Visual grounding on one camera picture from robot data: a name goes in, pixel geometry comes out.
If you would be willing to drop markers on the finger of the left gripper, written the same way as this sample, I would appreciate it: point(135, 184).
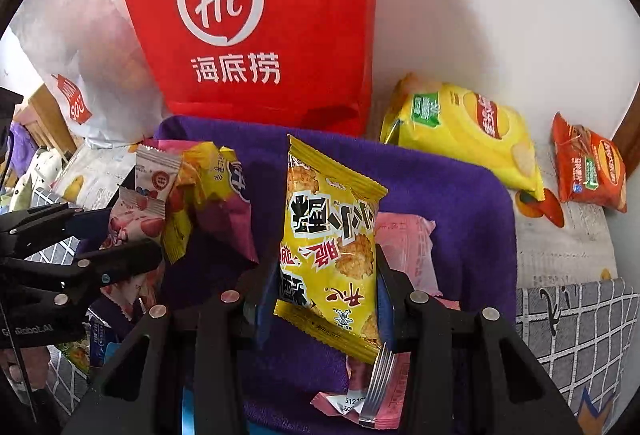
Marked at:
point(27, 232)
point(91, 272)

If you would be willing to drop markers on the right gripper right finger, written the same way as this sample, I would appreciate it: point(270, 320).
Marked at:
point(469, 373)

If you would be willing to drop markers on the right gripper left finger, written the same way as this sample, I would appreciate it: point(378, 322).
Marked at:
point(139, 389)

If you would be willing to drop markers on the small blue candy packet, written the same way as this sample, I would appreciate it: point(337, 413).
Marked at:
point(99, 337)

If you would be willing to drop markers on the pink triangular snack packet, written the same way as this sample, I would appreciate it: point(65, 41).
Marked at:
point(370, 400)

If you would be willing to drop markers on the white strawberry snack packet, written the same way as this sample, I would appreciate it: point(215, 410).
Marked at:
point(140, 214)

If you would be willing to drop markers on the yellow crispy snack packet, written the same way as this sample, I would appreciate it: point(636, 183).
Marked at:
point(327, 253)

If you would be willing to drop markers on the green snack packet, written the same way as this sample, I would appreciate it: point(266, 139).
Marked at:
point(78, 353)

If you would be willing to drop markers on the small pink snack packet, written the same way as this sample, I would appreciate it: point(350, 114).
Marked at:
point(407, 245)

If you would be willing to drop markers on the left human hand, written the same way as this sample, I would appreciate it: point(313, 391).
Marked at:
point(34, 368)

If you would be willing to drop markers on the blue tissue pack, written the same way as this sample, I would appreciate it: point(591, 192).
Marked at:
point(189, 417)

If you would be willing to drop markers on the wooden chair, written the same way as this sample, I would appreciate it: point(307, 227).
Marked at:
point(41, 117)

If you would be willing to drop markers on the purple towel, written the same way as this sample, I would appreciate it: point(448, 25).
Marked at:
point(474, 252)

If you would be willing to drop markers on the white plastic Miniso bag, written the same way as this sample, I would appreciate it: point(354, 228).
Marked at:
point(91, 61)

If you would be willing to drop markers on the orange chips bag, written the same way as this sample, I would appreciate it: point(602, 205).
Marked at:
point(589, 167)

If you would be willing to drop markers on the yellow chips bag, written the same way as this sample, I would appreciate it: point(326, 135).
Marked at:
point(446, 120)

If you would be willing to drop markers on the red paper shopping bag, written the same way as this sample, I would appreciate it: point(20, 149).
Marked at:
point(300, 63)

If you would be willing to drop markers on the brown wooden door frame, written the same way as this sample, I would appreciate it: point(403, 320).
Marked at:
point(626, 137)

